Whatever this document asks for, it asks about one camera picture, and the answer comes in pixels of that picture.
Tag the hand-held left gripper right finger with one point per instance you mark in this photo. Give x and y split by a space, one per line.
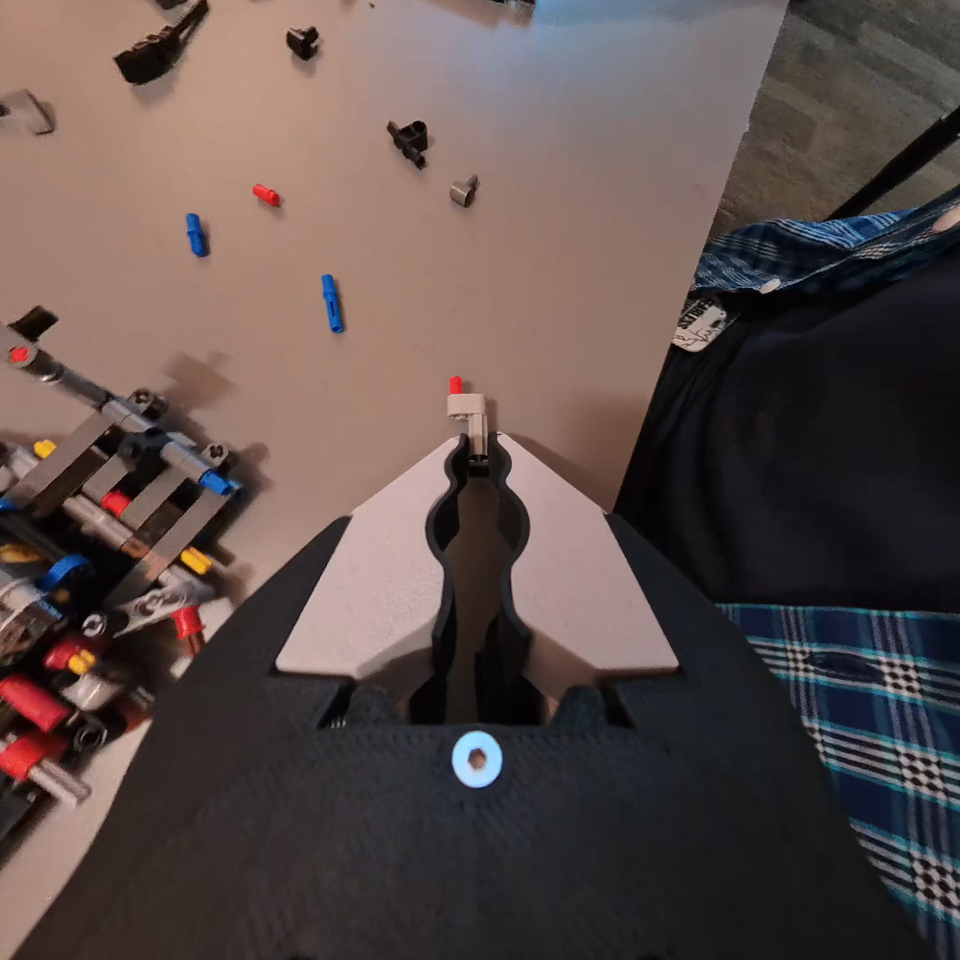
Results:
592 600

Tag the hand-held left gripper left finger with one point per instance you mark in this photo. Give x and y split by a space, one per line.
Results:
360 600

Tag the light grey lego connector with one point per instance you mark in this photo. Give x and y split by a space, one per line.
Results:
466 406

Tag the multicoloured lego model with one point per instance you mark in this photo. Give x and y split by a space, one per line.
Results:
90 525

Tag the blue lego pin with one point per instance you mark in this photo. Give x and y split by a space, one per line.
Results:
196 235
332 304

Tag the small grey lego connector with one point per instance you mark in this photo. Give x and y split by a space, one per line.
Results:
462 195

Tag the black lego pin connector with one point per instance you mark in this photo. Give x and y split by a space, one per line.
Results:
411 136

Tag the small black lego connector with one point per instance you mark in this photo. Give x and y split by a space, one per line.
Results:
302 41

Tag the long black lego piece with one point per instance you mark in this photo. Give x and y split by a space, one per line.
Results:
150 60

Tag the grey curved lego piece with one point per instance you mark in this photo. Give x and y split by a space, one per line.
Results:
30 112

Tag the person in plaid shirt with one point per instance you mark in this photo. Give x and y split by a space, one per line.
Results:
862 712

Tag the white printed tag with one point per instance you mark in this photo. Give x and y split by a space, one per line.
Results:
701 326

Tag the black pole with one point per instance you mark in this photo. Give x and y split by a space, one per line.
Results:
900 161

